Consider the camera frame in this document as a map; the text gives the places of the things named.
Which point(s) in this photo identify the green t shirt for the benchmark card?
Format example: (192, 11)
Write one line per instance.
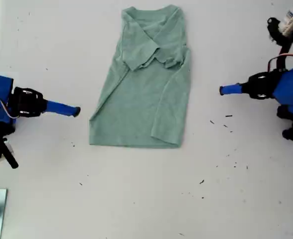
(136, 104)

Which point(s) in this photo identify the black table clamp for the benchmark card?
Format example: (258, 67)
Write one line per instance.
(276, 32)
(10, 159)

